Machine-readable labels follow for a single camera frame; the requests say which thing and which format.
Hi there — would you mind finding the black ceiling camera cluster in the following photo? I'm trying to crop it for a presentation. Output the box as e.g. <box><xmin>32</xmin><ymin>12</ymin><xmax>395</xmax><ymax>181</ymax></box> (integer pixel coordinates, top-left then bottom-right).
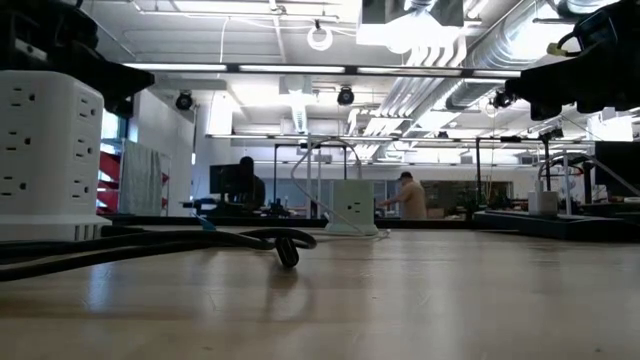
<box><xmin>492</xmin><ymin>89</ymin><xmax>516</xmax><ymax>110</ymax></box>

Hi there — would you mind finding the white ceiling cable coil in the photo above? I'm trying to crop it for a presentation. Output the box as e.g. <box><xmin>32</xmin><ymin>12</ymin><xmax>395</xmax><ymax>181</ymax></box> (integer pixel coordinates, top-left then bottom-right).
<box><xmin>306</xmin><ymin>19</ymin><xmax>335</xmax><ymax>52</ymax></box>

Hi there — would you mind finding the white tower power strip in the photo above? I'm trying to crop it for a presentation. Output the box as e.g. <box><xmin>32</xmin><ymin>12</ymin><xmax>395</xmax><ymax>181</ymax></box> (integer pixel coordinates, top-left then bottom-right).
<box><xmin>0</xmin><ymin>69</ymin><xmax>112</xmax><ymax>242</ymax></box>

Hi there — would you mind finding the black table frame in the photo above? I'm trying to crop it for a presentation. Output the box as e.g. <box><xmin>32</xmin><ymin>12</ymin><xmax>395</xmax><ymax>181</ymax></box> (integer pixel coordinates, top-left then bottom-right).
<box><xmin>102</xmin><ymin>213</ymin><xmax>476</xmax><ymax>230</ymax></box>

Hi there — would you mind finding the black computer monitor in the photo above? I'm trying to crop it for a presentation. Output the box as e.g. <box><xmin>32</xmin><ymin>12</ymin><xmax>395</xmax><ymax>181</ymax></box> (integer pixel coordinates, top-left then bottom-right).
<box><xmin>209</xmin><ymin>163</ymin><xmax>246</xmax><ymax>196</ymax></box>
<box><xmin>594</xmin><ymin>140</ymin><xmax>640</xmax><ymax>199</ymax></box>

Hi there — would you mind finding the black robot station frame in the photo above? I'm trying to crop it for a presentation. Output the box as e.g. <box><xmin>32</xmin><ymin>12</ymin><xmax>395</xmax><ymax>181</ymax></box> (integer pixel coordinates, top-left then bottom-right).
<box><xmin>273</xmin><ymin>142</ymin><xmax>349</xmax><ymax>201</ymax></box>
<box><xmin>475</xmin><ymin>135</ymin><xmax>551</xmax><ymax>207</ymax></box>

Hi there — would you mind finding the grey hanging cloth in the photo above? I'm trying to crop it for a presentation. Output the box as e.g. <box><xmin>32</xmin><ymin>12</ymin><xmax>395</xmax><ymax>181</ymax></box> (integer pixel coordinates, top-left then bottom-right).
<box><xmin>119</xmin><ymin>139</ymin><xmax>164</xmax><ymax>216</ymax></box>

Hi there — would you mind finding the overhead light bar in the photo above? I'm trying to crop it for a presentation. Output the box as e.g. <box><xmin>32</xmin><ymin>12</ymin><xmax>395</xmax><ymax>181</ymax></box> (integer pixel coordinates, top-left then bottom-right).
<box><xmin>122</xmin><ymin>62</ymin><xmax>521</xmax><ymax>80</ymax></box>

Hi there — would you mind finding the person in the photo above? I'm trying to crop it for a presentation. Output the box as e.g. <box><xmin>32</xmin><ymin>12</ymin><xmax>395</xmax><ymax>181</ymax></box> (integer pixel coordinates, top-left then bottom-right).
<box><xmin>233</xmin><ymin>154</ymin><xmax>267</xmax><ymax>210</ymax></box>
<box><xmin>379</xmin><ymin>171</ymin><xmax>428</xmax><ymax>220</ymax></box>

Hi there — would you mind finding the red shelf rack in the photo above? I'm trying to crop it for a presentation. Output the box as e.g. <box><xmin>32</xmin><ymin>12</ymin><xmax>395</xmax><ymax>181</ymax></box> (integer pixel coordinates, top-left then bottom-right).
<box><xmin>97</xmin><ymin>149</ymin><xmax>171</xmax><ymax>216</ymax></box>

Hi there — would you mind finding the black cable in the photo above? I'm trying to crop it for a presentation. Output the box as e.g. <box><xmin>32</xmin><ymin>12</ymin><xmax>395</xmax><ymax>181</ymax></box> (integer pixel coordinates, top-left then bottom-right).
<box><xmin>0</xmin><ymin>227</ymin><xmax>319</xmax><ymax>282</ymax></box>

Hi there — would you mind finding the white outlet cube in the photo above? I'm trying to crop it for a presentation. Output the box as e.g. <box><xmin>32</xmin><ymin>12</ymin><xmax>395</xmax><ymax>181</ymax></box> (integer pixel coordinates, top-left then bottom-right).
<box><xmin>324</xmin><ymin>179</ymin><xmax>380</xmax><ymax>236</ymax></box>

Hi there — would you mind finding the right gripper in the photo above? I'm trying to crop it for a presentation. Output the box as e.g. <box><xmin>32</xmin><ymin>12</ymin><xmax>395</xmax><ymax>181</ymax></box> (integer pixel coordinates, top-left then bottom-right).
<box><xmin>503</xmin><ymin>0</ymin><xmax>640</xmax><ymax>121</ymax></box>

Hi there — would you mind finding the silver ventilation duct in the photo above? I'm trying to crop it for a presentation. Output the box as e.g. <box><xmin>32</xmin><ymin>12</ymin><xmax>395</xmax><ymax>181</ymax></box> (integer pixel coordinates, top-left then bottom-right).
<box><xmin>444</xmin><ymin>79</ymin><xmax>506</xmax><ymax>112</ymax></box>

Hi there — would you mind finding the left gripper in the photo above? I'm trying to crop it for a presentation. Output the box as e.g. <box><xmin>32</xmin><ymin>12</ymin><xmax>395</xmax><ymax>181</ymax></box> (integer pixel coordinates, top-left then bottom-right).
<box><xmin>0</xmin><ymin>0</ymin><xmax>155</xmax><ymax>119</ymax></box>

